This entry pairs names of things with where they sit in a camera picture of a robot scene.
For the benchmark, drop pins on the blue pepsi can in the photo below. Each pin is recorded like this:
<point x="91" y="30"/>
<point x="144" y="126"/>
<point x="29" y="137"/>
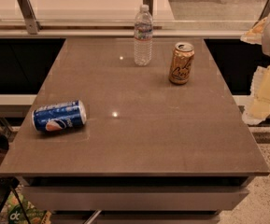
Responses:
<point x="52" y="118"/>

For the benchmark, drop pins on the clear plastic water bottle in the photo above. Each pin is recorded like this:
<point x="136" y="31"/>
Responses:
<point x="143" y="32"/>

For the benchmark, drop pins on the left metal railing bracket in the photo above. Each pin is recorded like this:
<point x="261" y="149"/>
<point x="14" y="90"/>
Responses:
<point x="31" y="23"/>

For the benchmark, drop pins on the middle metal railing bracket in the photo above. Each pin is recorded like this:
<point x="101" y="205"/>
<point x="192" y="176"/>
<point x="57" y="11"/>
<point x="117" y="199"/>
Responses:
<point x="148" y="2"/>

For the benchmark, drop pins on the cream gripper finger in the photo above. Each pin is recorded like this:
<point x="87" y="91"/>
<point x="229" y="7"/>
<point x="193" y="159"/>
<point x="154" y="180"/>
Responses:
<point x="254" y="35"/>
<point x="257" y="108"/>

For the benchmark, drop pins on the glass railing panel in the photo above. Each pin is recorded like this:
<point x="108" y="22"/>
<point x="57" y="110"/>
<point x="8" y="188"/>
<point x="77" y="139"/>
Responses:
<point x="124" y="10"/>

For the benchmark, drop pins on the orange lacroix can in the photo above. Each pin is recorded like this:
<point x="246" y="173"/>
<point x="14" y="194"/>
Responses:
<point x="183" y="55"/>

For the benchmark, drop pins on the green snack bag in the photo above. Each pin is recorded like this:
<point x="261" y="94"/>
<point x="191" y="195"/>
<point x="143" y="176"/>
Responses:
<point x="21" y="211"/>

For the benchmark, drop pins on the grey table drawer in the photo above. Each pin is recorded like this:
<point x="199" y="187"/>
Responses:
<point x="203" y="198"/>

